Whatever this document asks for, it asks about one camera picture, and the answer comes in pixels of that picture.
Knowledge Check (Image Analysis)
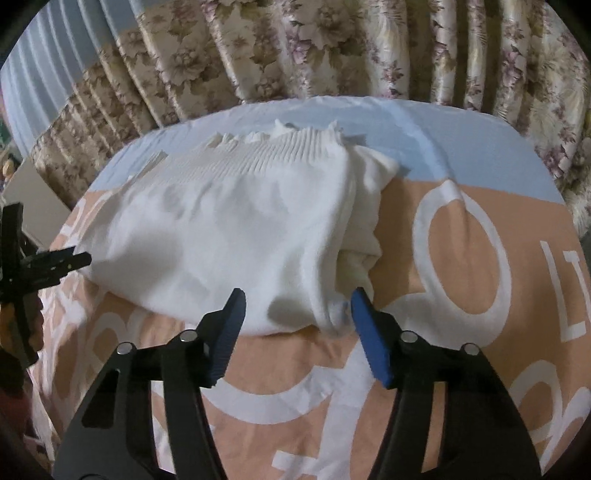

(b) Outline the orange printed blanket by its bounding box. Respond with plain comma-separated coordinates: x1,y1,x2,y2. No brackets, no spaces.
23,178,591,480

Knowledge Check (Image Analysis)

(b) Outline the blue and floral curtain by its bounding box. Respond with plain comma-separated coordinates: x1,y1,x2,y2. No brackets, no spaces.
0,0,591,241

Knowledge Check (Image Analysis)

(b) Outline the light blue bed sheet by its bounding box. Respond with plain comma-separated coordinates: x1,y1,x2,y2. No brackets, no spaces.
85,95,568,206

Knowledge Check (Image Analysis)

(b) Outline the white knit sweater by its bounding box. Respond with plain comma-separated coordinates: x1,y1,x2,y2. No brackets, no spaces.
74,117,400,337

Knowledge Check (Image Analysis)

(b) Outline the beige cabinet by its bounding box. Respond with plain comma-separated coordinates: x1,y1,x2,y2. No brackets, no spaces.
14,157,72,243

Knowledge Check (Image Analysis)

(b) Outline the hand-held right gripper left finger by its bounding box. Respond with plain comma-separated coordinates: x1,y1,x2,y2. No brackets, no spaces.
53,287,247,480

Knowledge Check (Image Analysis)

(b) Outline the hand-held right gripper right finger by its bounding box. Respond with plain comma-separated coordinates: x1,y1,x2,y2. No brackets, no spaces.
350,286,543,480

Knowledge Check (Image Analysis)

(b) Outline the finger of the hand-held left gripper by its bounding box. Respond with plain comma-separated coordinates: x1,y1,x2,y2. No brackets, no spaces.
0,202,26,278
23,246,92,291

